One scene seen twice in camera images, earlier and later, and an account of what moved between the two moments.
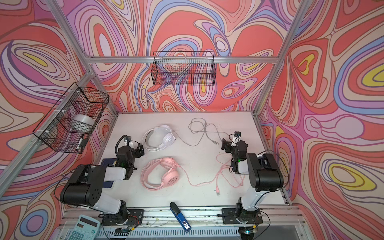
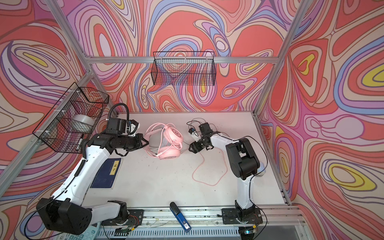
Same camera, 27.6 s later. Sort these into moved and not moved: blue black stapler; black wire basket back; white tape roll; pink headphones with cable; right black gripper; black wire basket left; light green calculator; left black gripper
Moved: left black gripper; right black gripper; pink headphones with cable
Not moved: black wire basket back; black wire basket left; white tape roll; blue black stapler; light green calculator
